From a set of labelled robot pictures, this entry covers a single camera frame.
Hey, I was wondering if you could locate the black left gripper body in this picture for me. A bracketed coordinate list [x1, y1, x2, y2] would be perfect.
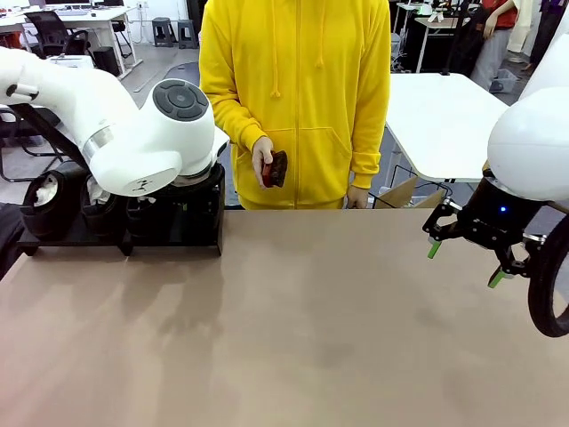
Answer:
[171, 166, 225, 210]

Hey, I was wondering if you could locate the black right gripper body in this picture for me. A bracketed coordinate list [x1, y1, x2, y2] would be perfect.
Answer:
[457, 177, 550, 257]

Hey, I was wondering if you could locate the brown shoe brush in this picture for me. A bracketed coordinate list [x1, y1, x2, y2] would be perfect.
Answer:
[261, 149, 289, 188]

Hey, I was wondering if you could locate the person's left forearm yellow sleeve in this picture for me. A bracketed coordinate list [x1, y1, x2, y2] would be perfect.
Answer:
[349, 88, 392, 190]

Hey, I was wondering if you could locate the person's right forearm yellow sleeve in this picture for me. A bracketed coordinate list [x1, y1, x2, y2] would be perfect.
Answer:
[199, 88, 268, 155]

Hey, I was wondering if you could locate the black shoe stand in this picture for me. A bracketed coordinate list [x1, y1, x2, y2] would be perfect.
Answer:
[16, 186, 134, 258]
[118, 164, 226, 258]

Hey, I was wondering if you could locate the person's right hand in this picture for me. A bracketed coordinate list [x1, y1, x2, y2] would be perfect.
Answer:
[251, 135, 276, 190]

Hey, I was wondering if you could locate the person's left hand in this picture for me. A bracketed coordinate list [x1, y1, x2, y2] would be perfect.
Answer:
[345, 185, 370, 210]

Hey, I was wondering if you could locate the brown cardboard box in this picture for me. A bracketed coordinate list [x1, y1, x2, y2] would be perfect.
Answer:
[376, 175, 445, 210]

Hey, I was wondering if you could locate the person in yellow hoodie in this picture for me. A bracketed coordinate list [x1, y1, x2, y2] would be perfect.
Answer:
[198, 0, 392, 210]

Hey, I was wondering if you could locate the grey plastic stool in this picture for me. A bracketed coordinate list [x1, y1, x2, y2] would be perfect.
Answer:
[152, 16, 178, 48]
[177, 19, 201, 50]

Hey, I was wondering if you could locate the black computer tower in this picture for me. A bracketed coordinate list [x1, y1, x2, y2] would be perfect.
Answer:
[92, 46, 121, 77]

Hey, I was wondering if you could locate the black hanging coat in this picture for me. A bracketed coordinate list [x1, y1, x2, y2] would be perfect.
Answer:
[448, 4, 488, 77]

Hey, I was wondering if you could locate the white air purifier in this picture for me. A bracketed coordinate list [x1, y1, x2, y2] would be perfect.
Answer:
[45, 52, 97, 72]

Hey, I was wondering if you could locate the cream hanging jacket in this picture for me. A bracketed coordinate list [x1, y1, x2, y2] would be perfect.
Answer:
[506, 0, 541, 54]

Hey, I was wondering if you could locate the wooden top desk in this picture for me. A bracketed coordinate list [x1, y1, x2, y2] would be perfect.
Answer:
[415, 15, 472, 75]

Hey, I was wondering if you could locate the mannequin with red shirt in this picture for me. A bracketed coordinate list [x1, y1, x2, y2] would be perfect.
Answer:
[470, 0, 521, 93]

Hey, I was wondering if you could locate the white office desk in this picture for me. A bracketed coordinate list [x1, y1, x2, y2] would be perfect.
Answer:
[0, 4, 144, 82]

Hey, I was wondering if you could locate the black mesh office chair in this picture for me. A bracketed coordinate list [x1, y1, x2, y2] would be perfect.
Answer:
[24, 11, 92, 63]

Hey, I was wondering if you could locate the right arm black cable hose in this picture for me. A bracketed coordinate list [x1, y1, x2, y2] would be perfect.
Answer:
[527, 220, 569, 339]

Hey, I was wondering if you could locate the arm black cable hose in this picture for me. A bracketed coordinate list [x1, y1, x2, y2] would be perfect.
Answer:
[4, 102, 89, 169]
[527, 220, 569, 339]

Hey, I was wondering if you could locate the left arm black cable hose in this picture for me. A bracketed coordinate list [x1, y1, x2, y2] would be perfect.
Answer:
[4, 102, 89, 169]

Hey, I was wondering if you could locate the black white cable clip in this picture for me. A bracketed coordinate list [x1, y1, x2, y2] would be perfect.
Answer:
[4, 82, 40, 100]

